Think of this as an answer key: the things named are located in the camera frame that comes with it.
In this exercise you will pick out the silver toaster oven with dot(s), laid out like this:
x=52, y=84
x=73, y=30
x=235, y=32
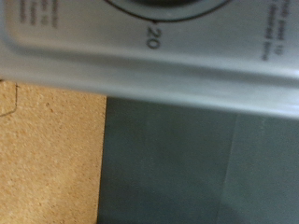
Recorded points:
x=155, y=71

